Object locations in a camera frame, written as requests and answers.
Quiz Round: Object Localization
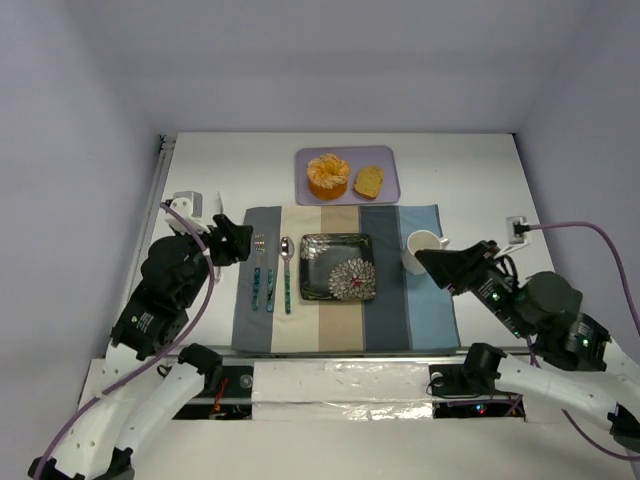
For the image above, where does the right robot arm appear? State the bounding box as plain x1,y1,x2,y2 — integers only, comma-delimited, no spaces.
415,241,639,452

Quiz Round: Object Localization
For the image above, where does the lavender serving tray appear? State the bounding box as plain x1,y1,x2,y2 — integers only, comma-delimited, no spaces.
294,145,401,206

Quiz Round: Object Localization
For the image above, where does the striped cloth placemat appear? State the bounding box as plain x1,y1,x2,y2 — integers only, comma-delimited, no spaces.
231,205,460,353

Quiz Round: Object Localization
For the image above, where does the spoon with teal handle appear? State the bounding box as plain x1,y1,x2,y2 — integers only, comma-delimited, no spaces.
280,236,295,315

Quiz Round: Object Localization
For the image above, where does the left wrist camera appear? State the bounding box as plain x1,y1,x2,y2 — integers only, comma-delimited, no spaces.
164,191,208,233

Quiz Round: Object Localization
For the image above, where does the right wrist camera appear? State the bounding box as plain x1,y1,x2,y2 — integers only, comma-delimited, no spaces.
497,216,530,258

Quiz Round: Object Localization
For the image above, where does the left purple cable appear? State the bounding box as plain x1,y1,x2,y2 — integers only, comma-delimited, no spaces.
30,200,217,480

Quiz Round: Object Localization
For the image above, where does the foil covered front panel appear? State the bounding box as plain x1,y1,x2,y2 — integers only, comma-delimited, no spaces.
251,360,433,422

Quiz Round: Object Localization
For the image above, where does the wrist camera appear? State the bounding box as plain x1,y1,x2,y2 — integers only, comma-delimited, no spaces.
497,216,530,258
164,191,208,233

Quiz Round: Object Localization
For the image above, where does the orange bundt cake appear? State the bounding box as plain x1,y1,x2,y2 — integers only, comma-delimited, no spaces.
306,153,351,201

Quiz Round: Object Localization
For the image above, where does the aluminium frame rail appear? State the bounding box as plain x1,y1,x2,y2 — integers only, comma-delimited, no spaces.
105,149,180,360

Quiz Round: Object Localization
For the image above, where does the black floral square plate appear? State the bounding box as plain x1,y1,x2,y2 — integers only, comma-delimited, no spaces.
299,233,377,302

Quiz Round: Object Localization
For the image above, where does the white ceramic mug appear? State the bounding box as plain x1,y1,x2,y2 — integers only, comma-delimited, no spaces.
401,230,450,275

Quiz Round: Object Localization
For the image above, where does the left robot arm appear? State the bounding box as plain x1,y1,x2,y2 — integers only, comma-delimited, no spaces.
28,208,253,479

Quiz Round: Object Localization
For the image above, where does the slice of bread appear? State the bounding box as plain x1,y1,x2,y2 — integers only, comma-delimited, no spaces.
354,166,384,200

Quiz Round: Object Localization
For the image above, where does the fork with teal handle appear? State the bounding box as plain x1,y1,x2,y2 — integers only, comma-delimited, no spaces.
252,234,265,311

